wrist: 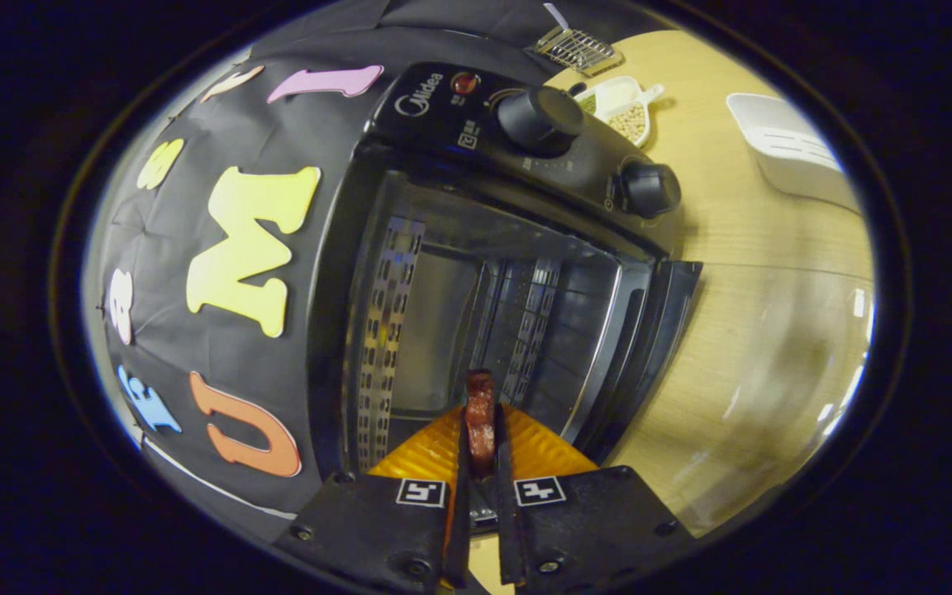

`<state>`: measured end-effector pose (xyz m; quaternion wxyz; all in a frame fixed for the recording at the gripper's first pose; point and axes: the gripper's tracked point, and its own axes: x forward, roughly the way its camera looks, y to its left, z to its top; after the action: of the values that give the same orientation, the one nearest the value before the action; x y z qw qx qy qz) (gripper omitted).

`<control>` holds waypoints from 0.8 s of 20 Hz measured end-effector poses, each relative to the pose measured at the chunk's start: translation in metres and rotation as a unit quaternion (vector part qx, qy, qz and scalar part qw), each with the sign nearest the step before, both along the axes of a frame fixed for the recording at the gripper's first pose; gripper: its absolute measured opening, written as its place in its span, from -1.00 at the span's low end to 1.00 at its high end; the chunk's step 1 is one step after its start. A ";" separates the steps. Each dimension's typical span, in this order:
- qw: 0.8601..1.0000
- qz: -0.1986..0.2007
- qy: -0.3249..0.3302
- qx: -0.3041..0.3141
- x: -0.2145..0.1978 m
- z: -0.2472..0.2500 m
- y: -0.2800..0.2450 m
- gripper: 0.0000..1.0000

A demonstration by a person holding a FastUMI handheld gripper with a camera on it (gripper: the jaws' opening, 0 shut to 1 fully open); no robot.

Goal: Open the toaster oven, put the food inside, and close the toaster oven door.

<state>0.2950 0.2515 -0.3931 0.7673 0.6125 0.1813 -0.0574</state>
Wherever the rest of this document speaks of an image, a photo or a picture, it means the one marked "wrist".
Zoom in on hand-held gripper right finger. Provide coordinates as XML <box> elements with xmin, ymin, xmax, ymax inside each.
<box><xmin>493</xmin><ymin>405</ymin><xmax>697</xmax><ymax>592</ymax></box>

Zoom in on metal mesh utensil holder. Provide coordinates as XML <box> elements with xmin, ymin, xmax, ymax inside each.
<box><xmin>526</xmin><ymin>25</ymin><xmax>624</xmax><ymax>78</ymax></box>

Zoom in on brown meat slice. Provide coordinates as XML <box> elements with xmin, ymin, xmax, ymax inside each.
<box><xmin>464</xmin><ymin>369</ymin><xmax>498</xmax><ymax>481</ymax></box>

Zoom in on white divided condiment dish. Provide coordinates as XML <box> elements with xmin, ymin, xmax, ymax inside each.
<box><xmin>571</xmin><ymin>76</ymin><xmax>665</xmax><ymax>148</ymax></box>

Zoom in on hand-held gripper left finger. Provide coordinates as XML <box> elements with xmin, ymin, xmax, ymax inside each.
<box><xmin>274</xmin><ymin>405</ymin><xmax>474</xmax><ymax>592</ymax></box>

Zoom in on white rectangular dish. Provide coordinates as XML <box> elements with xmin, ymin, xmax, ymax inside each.
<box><xmin>726</xmin><ymin>93</ymin><xmax>862</xmax><ymax>214</ymax></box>

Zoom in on black toaster oven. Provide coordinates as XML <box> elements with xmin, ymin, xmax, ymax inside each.
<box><xmin>308</xmin><ymin>62</ymin><xmax>875</xmax><ymax>538</ymax></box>

